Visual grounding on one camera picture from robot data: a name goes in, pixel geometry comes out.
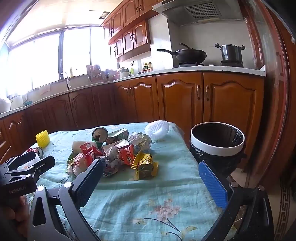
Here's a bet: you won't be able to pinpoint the printed paper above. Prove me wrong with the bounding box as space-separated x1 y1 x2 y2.
100 146 126 178

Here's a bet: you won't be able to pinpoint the range hood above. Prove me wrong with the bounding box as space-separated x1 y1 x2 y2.
152 0 246 25

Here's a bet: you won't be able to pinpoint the wooden door frame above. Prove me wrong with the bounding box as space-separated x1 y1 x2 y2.
239 0 296 193

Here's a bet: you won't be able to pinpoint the wooden lower kitchen cabinets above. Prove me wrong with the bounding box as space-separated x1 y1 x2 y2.
0 71 265 163

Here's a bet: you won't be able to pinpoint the white trash bin black bag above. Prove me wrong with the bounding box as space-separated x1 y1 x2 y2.
190 122 245 176

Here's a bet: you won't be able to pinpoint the white kitchen countertop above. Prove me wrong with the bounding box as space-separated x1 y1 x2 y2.
0 65 267 120

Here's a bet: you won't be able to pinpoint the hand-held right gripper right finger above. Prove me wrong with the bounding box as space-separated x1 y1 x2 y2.
198 161 274 241

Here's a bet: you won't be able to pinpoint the red drink can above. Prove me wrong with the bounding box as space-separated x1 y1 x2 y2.
26 147 45 159

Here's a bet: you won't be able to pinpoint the steel cooking pot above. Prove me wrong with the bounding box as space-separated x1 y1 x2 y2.
215 43 245 63

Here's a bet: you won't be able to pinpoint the black wok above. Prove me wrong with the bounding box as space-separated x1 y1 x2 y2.
157 46 208 64

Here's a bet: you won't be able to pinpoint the wooden kitchen cabinets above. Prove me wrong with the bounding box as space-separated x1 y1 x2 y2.
101 0 163 62
0 71 265 163

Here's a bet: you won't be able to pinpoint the kitchen window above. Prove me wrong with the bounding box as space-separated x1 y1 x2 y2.
0 24 119 99

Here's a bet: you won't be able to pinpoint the green drink carton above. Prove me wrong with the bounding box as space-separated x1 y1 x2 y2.
107 128 130 144

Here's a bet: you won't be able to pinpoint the green drink can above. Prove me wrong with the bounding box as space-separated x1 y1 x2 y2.
92 127 109 149

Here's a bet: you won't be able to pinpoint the red and white drink carton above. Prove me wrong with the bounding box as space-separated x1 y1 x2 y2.
111 139 130 151

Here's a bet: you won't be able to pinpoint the person's left hand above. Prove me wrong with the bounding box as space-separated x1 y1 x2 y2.
0 195 31 240

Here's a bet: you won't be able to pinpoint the yellow snack wrapper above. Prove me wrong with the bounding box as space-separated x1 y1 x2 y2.
131 151 159 181

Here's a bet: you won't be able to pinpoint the red snack wrapper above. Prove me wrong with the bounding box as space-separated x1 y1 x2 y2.
80 142 105 161
119 144 136 166

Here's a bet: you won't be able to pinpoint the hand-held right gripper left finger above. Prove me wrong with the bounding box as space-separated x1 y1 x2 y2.
28 159 104 241

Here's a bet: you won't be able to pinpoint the gas stove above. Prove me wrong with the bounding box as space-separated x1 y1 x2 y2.
173 61 245 68

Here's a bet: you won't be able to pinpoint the pink white wrapper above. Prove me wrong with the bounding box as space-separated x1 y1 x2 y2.
72 153 93 176

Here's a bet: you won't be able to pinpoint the green snack bag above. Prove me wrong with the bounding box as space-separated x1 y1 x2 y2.
67 140 99 171

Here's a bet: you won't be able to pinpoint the yellow foam fruit net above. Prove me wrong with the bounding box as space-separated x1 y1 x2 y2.
35 130 51 148

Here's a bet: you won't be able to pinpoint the white foam fruit net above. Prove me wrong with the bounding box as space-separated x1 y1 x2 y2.
144 120 170 141

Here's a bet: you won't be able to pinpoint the utensil rack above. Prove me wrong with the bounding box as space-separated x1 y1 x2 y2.
86 64 102 82

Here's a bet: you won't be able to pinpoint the light blue floral tablecloth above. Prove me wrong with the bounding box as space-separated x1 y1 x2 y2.
22 122 233 241

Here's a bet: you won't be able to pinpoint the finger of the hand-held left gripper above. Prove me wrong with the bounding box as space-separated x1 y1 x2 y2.
0 152 41 173
6 156 56 184

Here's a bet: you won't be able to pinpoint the white paper ball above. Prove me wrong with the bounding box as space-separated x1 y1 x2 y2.
128 132 152 154

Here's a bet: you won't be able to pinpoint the wooden upper kitchen cabinets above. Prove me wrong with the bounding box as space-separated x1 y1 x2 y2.
101 0 163 62

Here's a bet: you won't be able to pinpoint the chrome sink faucet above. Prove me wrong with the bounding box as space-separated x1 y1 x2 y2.
59 71 71 91

